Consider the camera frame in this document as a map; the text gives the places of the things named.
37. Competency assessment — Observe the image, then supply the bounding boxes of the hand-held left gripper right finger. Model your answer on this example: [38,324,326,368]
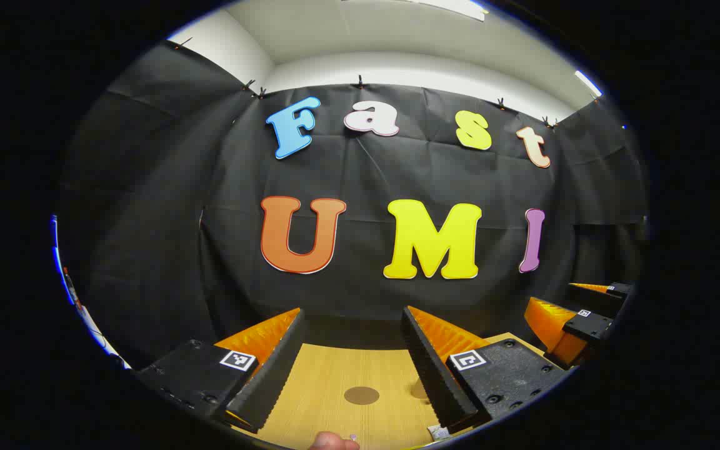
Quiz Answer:
[401,305,570,435]

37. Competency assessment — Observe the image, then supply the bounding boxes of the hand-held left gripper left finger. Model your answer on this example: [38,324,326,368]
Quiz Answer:
[134,307,308,434]

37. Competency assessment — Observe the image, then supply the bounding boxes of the round brown coaster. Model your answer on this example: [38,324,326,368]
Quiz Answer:
[344,386,381,406]

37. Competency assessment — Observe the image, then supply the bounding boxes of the wooden desktop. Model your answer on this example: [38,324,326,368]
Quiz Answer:
[235,332,548,450]

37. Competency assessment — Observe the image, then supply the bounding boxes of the black backdrop cloth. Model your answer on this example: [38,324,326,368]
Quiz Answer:
[57,41,648,369]

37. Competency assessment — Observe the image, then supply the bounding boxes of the ceiling light panel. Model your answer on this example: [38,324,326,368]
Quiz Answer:
[574,70,603,98]
[407,0,489,23]

